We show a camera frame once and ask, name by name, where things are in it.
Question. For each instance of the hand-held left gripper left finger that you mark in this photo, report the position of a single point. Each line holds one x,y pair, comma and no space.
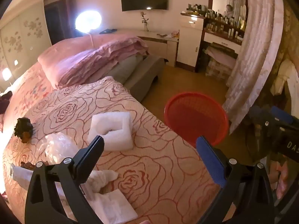
90,158

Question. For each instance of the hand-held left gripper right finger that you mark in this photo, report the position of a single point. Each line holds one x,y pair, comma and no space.
211,161

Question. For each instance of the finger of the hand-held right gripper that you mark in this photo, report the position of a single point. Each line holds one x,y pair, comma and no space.
281,115

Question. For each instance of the white tissue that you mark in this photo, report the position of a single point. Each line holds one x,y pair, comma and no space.
22,176
106,177

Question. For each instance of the clear plastic bag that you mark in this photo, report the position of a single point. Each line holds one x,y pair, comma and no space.
58,147

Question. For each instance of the white foam block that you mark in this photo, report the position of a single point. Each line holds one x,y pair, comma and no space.
116,123

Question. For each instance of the red plastic basket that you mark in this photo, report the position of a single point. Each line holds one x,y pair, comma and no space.
196,119

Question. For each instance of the brown wrapper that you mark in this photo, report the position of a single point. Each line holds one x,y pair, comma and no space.
28,165

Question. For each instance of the black plastic bag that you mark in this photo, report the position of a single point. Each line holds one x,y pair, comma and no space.
23,128

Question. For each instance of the white hanging garment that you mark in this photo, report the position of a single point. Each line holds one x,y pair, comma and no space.
288,77

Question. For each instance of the pale patterned curtain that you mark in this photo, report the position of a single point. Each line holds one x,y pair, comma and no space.
257,51

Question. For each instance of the cloth covered stack of boxes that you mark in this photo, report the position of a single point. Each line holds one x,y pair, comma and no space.
220,60

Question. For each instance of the wooden dressing table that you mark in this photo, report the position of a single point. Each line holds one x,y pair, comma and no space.
222,40

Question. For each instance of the pink floral bed sheet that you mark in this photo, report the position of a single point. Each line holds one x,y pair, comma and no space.
25,86

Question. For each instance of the pink folded quilt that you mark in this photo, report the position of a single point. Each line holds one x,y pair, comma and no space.
93,56

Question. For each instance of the purple cloth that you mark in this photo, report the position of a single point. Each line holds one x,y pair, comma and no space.
4,100

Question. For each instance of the row of cosmetic bottles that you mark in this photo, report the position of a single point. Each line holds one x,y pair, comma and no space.
219,25

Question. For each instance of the white cabinet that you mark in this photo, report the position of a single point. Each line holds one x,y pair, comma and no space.
189,44

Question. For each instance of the white desk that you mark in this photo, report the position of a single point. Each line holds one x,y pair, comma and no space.
163,49

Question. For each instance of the black flat object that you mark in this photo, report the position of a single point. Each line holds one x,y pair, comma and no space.
108,31

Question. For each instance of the small clutter of packets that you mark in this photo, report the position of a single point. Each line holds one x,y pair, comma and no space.
171,35

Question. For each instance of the flower pattern sliding wardrobe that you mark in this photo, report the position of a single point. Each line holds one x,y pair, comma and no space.
21,37

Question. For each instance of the dark doorway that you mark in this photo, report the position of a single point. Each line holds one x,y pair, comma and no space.
58,18

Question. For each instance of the rose in vase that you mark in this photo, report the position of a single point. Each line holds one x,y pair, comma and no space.
144,19

